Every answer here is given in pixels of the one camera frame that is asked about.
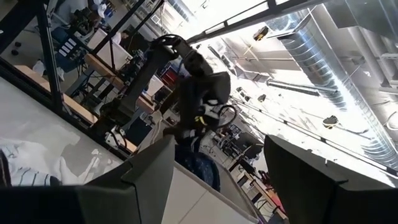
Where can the black and yellow device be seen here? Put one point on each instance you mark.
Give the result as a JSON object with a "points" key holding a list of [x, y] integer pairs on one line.
{"points": [[261, 33]]}

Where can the black dome ceiling device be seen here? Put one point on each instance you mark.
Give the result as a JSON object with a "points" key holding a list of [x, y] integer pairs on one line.
{"points": [[330, 121]]}

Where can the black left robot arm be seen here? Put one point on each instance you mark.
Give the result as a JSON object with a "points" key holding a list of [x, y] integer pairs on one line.
{"points": [[146, 77]]}

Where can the wooden desk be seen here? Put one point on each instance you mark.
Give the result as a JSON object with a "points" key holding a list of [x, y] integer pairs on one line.
{"points": [[71, 105], [105, 73]]}

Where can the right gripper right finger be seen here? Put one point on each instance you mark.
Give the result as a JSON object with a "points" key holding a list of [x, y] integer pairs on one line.
{"points": [[326, 199]]}

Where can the person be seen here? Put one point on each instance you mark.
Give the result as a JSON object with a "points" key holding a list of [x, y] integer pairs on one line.
{"points": [[122, 35]]}

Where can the white striped garment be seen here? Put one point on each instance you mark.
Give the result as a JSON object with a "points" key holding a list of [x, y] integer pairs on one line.
{"points": [[28, 168]]}

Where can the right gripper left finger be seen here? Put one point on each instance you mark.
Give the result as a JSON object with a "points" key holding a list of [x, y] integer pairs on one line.
{"points": [[93, 205]]}

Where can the dark navy garment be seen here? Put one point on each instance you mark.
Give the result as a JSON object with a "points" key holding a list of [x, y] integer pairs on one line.
{"points": [[199, 168]]}

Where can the black frame post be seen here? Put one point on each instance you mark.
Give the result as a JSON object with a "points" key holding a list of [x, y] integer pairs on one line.
{"points": [[51, 62]]}

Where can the large ribbed silver duct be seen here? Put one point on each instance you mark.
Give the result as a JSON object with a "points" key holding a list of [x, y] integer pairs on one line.
{"points": [[320, 62]]}

